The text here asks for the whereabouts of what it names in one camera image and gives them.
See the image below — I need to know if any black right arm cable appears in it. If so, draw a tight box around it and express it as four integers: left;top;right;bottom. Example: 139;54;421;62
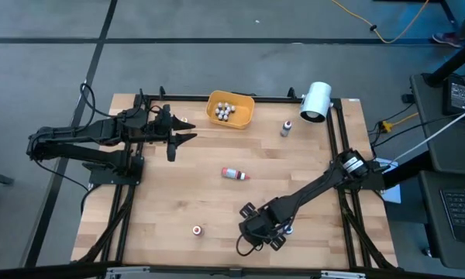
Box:
235;232;264;257

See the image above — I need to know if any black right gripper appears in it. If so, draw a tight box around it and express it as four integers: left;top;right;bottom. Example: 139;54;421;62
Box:
239;201;291;252

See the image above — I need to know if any yellow plastic bin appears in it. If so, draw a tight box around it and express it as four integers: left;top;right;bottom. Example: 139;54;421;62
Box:
205;89;256;131

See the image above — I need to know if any black gantry crossbar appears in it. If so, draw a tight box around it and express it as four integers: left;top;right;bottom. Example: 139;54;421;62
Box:
0;261;465;279

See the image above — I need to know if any white rod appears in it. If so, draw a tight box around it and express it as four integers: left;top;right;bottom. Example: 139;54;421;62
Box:
387;102;465;167

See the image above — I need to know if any black aluminium table frame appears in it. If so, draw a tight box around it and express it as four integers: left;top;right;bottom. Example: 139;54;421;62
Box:
75;85;398;272

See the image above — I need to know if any large pink food coloring bottle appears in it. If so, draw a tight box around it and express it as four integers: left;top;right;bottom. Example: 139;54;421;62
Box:
221;167;251;181

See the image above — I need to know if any black labelled power supply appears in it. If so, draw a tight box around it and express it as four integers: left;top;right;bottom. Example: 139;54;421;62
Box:
443;77;465;116

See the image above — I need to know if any black desk with laptop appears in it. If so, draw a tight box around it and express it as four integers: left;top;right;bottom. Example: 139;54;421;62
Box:
417;170;465;272

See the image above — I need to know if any white cylindrical lamp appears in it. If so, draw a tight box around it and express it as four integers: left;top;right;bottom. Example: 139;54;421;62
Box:
298;81;333;124

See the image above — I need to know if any silver aluminium bracket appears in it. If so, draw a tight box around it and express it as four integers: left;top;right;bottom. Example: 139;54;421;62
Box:
105;266;150;279
320;270;367;279

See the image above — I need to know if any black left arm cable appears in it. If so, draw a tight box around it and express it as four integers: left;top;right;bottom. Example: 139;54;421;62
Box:
79;82;119;119

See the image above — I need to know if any black diagonal pole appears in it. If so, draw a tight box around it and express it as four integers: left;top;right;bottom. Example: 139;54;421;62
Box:
424;36;465;88

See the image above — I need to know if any yellow plug cable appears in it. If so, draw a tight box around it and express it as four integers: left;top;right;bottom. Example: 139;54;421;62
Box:
381;112;420;133

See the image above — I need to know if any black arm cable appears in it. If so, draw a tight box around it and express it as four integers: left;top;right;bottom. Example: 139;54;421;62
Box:
79;82;119;119
235;232;264;257

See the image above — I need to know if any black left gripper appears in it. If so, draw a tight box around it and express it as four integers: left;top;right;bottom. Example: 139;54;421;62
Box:
150;105;198;163

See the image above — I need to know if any white paper sheet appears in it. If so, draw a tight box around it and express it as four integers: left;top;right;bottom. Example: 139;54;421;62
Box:
381;184;402;205

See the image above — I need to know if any person's shoe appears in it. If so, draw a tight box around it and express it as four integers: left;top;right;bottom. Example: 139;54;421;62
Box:
432;32;464;49

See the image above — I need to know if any yellow floor extension cable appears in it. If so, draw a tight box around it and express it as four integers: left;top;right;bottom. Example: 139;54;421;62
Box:
331;0;431;44

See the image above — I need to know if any black desk with power supply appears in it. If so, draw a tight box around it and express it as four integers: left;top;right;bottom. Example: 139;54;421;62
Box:
409;72;465;175

